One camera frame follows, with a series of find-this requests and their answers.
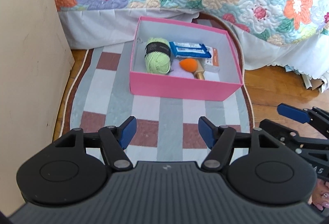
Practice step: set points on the blue wet wipes pack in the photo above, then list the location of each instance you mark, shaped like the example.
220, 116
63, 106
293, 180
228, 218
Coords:
189, 50

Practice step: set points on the orange makeup sponge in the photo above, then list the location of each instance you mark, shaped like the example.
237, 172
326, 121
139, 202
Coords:
189, 65

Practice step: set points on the green yarn ball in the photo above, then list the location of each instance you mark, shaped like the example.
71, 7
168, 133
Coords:
157, 56

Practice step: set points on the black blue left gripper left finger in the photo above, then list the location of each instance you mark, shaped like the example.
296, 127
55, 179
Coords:
76, 166

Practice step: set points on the pink cardboard box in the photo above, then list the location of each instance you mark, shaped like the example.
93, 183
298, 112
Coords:
215, 86

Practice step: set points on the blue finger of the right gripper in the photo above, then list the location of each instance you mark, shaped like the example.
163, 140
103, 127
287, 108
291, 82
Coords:
288, 111

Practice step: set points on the floral quilt bedspread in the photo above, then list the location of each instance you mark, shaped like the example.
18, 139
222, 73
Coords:
205, 8

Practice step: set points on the person's hand with ring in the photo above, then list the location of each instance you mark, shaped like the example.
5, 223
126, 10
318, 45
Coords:
320, 195

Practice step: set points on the gold beige cosmetic tube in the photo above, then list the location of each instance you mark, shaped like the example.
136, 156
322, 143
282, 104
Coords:
199, 73

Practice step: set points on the striped checkered rug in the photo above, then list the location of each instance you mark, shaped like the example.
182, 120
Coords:
166, 127

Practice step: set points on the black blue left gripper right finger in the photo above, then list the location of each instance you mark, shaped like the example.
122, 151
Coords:
257, 166

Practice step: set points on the orange white small box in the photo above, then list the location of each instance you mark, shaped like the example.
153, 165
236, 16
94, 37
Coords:
211, 64

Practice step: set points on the purple plush toy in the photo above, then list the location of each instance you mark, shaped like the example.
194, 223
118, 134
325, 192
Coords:
177, 71

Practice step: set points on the beige wooden cabinet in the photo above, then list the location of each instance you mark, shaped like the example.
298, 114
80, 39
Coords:
35, 66

